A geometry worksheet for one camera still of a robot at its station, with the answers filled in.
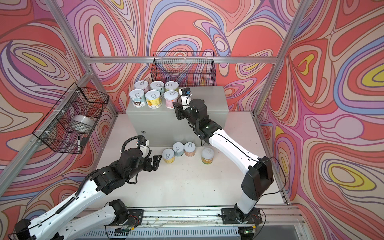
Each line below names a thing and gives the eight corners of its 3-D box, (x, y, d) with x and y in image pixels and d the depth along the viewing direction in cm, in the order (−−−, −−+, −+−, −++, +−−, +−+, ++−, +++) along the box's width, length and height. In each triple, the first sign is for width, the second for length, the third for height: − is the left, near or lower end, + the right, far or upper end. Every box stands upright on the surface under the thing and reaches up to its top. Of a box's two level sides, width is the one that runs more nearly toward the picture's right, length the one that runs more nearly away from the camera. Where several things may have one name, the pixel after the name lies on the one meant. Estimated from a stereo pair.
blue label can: (172, 157, 97) (171, 152, 92) (173, 146, 102) (172, 141, 97) (183, 157, 97) (183, 152, 92) (184, 146, 102) (183, 141, 97)
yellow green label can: (201, 164, 93) (202, 158, 88) (201, 153, 99) (202, 147, 93) (213, 164, 93) (214, 158, 88) (212, 153, 99) (213, 147, 93)
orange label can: (184, 156, 97) (183, 152, 92) (184, 146, 102) (184, 141, 97) (195, 156, 97) (195, 152, 92) (195, 146, 102) (195, 141, 97)
